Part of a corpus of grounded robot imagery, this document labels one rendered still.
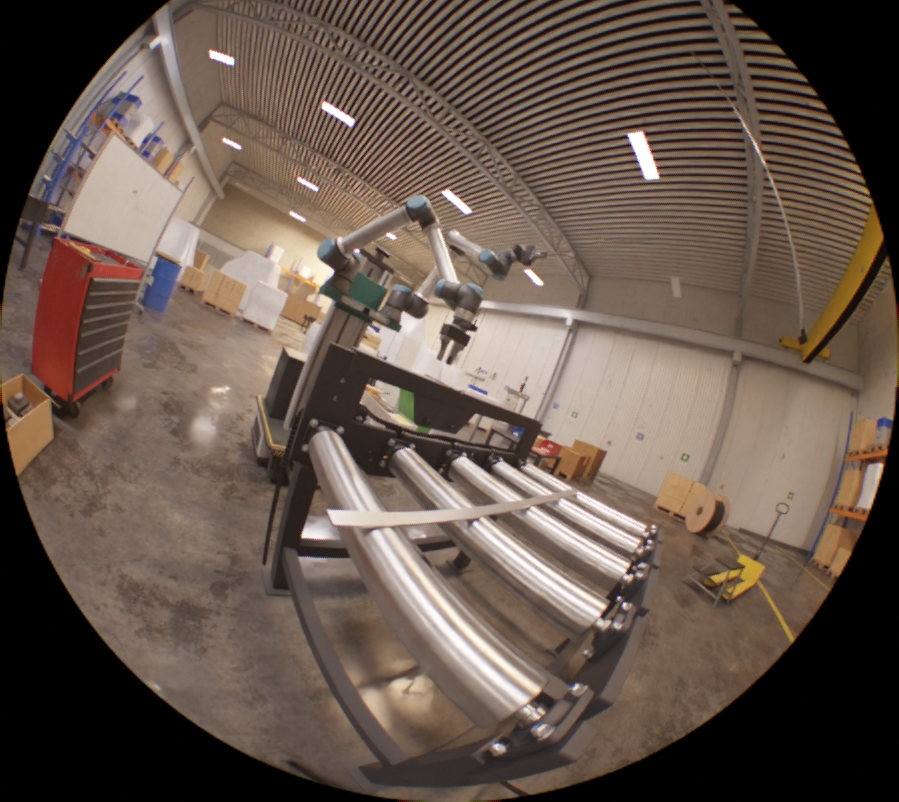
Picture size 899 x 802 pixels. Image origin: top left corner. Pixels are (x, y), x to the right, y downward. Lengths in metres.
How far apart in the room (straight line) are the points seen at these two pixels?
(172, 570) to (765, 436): 12.36
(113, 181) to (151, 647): 4.23
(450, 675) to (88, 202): 4.51
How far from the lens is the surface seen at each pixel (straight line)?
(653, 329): 11.40
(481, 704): 0.41
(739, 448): 11.27
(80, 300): 1.87
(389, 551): 0.48
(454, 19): 8.06
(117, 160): 4.42
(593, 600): 0.64
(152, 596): 1.40
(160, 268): 5.69
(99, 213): 4.46
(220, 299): 8.82
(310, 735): 1.23
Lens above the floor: 1.22
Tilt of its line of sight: 4 degrees up
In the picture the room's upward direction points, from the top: 24 degrees clockwise
